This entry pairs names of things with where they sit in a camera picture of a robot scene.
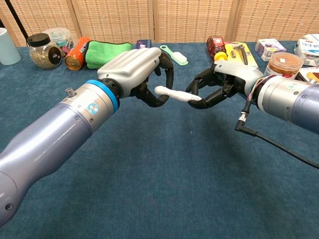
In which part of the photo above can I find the blue felt table mat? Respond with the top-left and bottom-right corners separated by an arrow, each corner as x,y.
0,41 -> 319,239

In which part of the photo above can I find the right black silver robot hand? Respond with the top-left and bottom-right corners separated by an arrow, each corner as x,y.
185,61 -> 265,110

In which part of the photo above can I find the white oblong object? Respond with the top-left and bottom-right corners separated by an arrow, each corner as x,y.
154,86 -> 203,102

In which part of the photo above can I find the glass jar with black lid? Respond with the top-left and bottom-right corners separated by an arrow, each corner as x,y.
26,33 -> 63,70

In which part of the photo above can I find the brown bottle with yellow cap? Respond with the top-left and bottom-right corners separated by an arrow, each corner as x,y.
206,35 -> 228,62

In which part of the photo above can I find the yellow razor blister pack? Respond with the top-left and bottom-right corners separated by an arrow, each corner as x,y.
224,42 -> 259,68

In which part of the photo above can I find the orange drink can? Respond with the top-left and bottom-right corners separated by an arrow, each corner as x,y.
64,36 -> 92,71

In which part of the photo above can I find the white blue milk carton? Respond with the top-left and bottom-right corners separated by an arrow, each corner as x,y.
294,38 -> 319,67

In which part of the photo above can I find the light blue plastic cup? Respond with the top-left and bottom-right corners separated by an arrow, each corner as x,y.
0,27 -> 22,66

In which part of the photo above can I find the black tripod stand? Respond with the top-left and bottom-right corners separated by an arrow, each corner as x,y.
4,0 -> 28,38

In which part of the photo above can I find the teal scrubbing brush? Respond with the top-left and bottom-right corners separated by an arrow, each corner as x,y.
159,45 -> 189,66

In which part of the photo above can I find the wrapped snack cake packet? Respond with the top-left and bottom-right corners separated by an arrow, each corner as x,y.
296,66 -> 319,83

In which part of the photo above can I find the clear round plastic container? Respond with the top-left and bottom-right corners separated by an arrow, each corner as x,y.
43,27 -> 74,50

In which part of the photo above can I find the dark blue rectangular box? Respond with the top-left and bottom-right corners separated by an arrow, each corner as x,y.
136,39 -> 153,49

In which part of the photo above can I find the round tub with brown contents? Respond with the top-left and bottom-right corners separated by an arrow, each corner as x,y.
264,52 -> 304,78

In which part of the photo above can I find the purple white small carton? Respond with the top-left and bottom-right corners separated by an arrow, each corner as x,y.
254,38 -> 287,62

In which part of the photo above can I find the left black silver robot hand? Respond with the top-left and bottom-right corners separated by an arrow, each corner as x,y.
97,47 -> 174,108

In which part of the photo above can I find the woven bamboo folding screen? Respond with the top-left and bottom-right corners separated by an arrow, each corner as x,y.
0,0 -> 319,47

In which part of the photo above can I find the green folded towel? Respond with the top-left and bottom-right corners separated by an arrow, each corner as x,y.
84,40 -> 133,70

